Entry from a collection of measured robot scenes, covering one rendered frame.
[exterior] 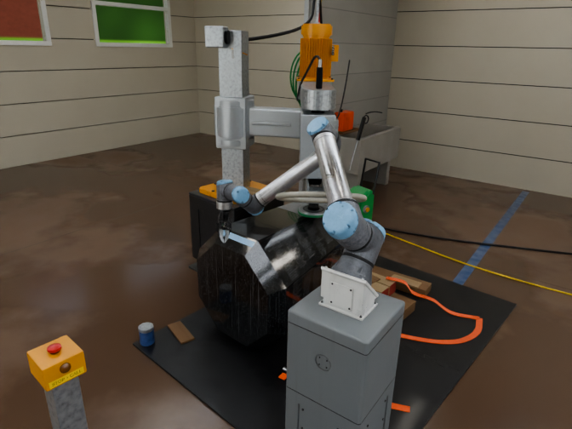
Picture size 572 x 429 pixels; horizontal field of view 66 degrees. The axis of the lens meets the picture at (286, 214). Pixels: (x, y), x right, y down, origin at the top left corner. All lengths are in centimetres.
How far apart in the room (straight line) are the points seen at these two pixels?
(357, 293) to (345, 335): 18
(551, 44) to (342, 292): 588
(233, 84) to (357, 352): 241
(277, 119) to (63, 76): 581
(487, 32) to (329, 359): 616
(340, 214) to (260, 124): 190
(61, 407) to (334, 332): 102
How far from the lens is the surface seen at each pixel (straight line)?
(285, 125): 356
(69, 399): 161
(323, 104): 281
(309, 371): 211
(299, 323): 200
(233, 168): 376
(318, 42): 348
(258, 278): 270
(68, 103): 889
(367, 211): 459
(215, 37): 357
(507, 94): 741
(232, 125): 360
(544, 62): 733
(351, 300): 195
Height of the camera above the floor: 194
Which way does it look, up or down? 21 degrees down
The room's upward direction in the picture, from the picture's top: 1 degrees clockwise
